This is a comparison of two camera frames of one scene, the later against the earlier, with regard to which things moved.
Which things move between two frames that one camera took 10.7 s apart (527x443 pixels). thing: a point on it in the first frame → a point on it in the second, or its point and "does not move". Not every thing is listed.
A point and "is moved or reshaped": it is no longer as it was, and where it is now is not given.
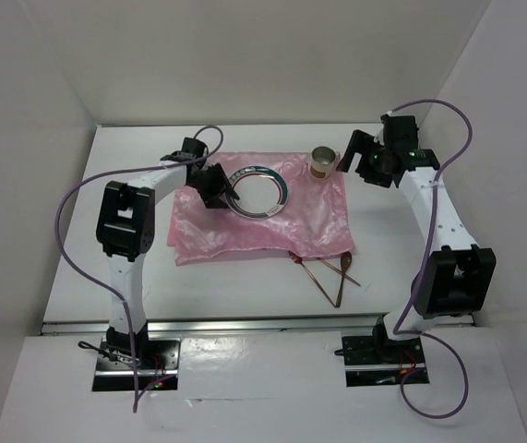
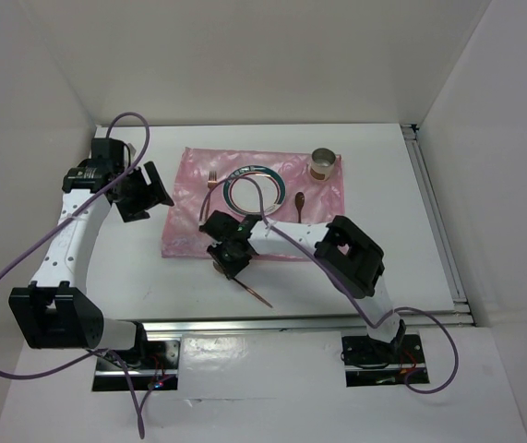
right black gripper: (363, 143) → (230, 269)
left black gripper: (219, 174) → (150, 195)
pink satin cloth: (313, 218) does not move
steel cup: (322, 158) does not move
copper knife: (350, 279) is moved or reshaped
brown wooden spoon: (345, 263) is moved or reshaped
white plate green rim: (262, 193) does not move
